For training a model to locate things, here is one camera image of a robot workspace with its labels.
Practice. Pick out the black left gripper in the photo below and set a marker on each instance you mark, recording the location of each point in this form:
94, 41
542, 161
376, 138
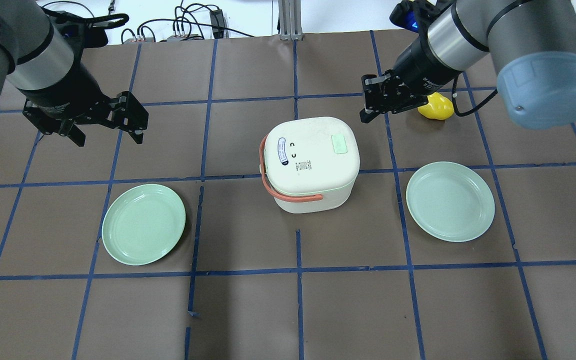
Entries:
68, 94

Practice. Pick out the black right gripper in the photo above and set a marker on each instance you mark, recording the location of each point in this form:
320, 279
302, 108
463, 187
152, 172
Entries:
417, 61

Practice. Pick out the white rice cooker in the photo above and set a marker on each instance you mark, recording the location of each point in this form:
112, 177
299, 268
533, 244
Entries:
309, 165

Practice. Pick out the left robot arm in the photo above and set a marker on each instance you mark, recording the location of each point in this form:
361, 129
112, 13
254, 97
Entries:
41, 56

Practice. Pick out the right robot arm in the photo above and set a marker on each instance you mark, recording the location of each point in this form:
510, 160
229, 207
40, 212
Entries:
532, 44

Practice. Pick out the yellow lemon toy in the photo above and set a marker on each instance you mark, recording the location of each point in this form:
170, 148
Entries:
437, 107

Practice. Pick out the green plate on left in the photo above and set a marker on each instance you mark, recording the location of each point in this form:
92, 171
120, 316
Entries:
143, 224

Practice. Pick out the green plate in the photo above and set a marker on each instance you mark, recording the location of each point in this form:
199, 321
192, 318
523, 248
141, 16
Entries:
450, 202
143, 224

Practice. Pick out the green plate on right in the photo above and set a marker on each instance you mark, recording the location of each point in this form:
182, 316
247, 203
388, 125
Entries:
450, 202

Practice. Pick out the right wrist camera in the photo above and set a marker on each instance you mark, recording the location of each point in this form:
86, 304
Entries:
413, 15

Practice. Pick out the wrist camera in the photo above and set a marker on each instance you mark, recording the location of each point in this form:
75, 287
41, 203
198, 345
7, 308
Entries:
85, 32
413, 15

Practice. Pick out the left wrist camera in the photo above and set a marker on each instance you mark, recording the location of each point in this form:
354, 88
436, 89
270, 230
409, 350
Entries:
85, 32

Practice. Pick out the aluminium frame post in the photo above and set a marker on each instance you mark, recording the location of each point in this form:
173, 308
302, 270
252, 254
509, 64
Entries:
290, 20

